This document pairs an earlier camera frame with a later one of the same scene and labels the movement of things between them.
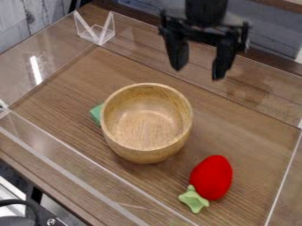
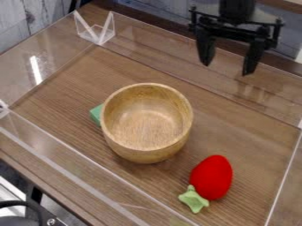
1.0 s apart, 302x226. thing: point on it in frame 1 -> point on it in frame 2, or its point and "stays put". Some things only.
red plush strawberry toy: [212, 177] stays put
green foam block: [96, 112] stays put
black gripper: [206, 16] -> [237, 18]
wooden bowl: [146, 118] stays put
